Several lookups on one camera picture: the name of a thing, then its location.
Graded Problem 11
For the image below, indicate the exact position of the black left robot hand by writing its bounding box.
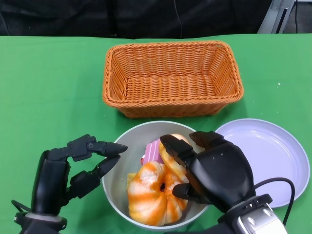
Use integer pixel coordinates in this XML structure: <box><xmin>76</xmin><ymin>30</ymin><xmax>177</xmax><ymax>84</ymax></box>
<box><xmin>31</xmin><ymin>134</ymin><xmax>129</xmax><ymax>215</ymax></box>

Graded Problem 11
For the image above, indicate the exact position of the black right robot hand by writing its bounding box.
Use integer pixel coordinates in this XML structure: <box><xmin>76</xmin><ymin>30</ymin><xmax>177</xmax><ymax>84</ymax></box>
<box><xmin>159</xmin><ymin>131</ymin><xmax>256</xmax><ymax>214</ymax></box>

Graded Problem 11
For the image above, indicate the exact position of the small orange striped bread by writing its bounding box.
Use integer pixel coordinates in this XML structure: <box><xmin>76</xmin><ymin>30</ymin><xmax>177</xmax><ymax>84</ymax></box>
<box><xmin>158</xmin><ymin>133</ymin><xmax>195</xmax><ymax>183</ymax></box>

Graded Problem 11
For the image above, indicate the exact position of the large round twisted bread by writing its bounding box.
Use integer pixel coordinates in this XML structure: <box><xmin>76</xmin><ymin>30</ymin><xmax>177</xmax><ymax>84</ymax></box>
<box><xmin>127</xmin><ymin>162</ymin><xmax>190</xmax><ymax>226</ymax></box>

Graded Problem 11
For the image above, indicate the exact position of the grey round bowl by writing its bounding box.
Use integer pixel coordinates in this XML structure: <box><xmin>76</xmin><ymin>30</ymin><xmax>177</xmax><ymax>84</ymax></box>
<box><xmin>101</xmin><ymin>120</ymin><xmax>215</xmax><ymax>232</ymax></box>

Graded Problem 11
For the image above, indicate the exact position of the lilac round plate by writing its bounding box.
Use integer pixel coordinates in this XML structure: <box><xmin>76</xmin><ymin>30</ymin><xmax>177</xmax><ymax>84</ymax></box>
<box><xmin>214</xmin><ymin>118</ymin><xmax>307</xmax><ymax>208</ymax></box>

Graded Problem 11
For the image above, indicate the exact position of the pink cake slice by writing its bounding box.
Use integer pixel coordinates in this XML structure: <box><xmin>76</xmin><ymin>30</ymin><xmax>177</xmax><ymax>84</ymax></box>
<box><xmin>141</xmin><ymin>140</ymin><xmax>163</xmax><ymax>166</ymax></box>

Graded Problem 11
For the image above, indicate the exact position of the yellow cake slice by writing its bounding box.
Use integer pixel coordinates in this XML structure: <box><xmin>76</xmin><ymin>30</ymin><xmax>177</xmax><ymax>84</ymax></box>
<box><xmin>126</xmin><ymin>172</ymin><xmax>137</xmax><ymax>188</ymax></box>

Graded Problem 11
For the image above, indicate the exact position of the orange wicker basket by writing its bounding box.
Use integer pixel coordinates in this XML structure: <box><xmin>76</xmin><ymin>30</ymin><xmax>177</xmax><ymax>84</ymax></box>
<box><xmin>102</xmin><ymin>40</ymin><xmax>244</xmax><ymax>119</ymax></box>

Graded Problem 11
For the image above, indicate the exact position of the green tablecloth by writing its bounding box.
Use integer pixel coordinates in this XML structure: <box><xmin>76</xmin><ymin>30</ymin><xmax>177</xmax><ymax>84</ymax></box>
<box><xmin>0</xmin><ymin>34</ymin><xmax>312</xmax><ymax>234</ymax></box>

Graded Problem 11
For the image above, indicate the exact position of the black backdrop curtain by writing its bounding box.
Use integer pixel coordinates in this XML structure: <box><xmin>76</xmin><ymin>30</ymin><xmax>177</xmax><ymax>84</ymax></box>
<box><xmin>0</xmin><ymin>0</ymin><xmax>273</xmax><ymax>39</ymax></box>

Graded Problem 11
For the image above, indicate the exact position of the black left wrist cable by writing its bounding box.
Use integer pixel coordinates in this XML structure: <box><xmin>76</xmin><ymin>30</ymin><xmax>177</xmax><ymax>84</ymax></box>
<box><xmin>11</xmin><ymin>199</ymin><xmax>34</xmax><ymax>213</ymax></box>

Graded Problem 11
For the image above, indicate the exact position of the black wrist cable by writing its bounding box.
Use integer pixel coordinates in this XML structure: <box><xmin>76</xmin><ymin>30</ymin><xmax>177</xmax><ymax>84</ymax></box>
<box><xmin>253</xmin><ymin>177</ymin><xmax>296</xmax><ymax>225</ymax></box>
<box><xmin>11</xmin><ymin>199</ymin><xmax>34</xmax><ymax>213</ymax></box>

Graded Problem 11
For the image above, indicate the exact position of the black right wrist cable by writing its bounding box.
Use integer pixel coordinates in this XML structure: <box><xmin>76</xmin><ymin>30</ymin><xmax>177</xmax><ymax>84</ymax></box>
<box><xmin>253</xmin><ymin>177</ymin><xmax>296</xmax><ymax>225</ymax></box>

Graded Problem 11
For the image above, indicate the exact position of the thin black hanging cable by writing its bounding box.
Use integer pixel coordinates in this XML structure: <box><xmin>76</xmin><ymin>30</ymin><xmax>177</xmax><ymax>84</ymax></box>
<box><xmin>173</xmin><ymin>0</ymin><xmax>183</xmax><ymax>39</ymax></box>

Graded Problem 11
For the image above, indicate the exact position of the grey metal frame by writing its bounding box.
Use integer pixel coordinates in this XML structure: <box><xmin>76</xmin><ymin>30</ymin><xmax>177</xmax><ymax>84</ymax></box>
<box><xmin>257</xmin><ymin>0</ymin><xmax>297</xmax><ymax>35</ymax></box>

